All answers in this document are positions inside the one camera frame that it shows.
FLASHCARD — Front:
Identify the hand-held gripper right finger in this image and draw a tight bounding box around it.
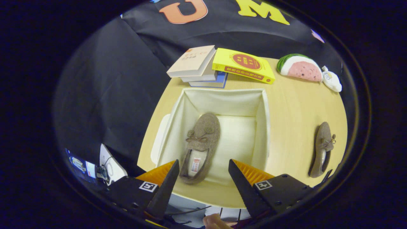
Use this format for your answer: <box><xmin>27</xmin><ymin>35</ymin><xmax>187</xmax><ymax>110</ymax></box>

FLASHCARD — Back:
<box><xmin>228</xmin><ymin>159</ymin><xmax>314</xmax><ymax>220</ymax></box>

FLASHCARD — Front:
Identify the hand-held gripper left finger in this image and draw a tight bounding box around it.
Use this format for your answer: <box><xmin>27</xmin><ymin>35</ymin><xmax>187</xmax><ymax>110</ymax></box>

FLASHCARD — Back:
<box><xmin>107</xmin><ymin>159</ymin><xmax>180</xmax><ymax>221</ymax></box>

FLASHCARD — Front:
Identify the cream fabric storage box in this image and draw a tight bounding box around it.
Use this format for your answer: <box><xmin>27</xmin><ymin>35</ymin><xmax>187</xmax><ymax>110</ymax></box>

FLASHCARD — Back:
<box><xmin>156</xmin><ymin>88</ymin><xmax>271</xmax><ymax>186</ymax></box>

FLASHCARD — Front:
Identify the brown shoe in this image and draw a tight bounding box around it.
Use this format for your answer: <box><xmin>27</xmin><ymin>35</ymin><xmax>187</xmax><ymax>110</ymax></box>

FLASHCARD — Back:
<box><xmin>179</xmin><ymin>112</ymin><xmax>221</xmax><ymax>185</ymax></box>
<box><xmin>308</xmin><ymin>121</ymin><xmax>336</xmax><ymax>178</ymax></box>

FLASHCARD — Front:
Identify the white side desk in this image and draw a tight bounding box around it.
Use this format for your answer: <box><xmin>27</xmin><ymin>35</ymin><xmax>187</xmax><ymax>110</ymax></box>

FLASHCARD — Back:
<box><xmin>99</xmin><ymin>143</ymin><xmax>128</xmax><ymax>186</ymax></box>

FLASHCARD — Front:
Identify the computer monitor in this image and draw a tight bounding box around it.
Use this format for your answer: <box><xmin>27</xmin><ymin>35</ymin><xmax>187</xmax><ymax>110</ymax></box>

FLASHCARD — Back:
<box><xmin>65</xmin><ymin>148</ymin><xmax>97</xmax><ymax>184</ymax></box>

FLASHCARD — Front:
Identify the blue book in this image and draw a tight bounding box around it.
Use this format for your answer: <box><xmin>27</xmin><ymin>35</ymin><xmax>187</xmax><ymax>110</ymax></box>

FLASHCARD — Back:
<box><xmin>189</xmin><ymin>71</ymin><xmax>229</xmax><ymax>89</ymax></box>

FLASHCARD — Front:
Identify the black backdrop cloth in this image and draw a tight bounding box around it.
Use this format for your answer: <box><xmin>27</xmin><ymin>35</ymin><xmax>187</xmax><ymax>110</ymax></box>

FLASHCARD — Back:
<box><xmin>54</xmin><ymin>0</ymin><xmax>344</xmax><ymax>178</ymax></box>

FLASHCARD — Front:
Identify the white book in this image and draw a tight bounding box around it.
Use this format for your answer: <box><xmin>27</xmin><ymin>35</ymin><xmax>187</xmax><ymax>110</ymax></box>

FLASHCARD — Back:
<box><xmin>180</xmin><ymin>59</ymin><xmax>218</xmax><ymax>83</ymax></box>

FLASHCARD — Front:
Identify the yellow book with red circle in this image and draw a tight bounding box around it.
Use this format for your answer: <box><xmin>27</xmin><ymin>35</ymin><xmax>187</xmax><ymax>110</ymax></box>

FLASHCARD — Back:
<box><xmin>212</xmin><ymin>48</ymin><xmax>276</xmax><ymax>84</ymax></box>

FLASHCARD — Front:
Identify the watermelon slice plush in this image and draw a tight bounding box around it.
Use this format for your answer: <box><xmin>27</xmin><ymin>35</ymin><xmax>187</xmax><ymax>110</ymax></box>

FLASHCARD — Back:
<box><xmin>276</xmin><ymin>53</ymin><xmax>323</xmax><ymax>82</ymax></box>

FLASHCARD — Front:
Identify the beige book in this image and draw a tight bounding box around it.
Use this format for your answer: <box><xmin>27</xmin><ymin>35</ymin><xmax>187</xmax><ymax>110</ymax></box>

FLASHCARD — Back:
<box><xmin>166</xmin><ymin>45</ymin><xmax>217</xmax><ymax>78</ymax></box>

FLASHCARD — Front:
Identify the white plush toy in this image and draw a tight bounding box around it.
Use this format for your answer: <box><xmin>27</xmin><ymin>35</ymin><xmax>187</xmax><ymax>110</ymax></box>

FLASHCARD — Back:
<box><xmin>321</xmin><ymin>66</ymin><xmax>343</xmax><ymax>93</ymax></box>

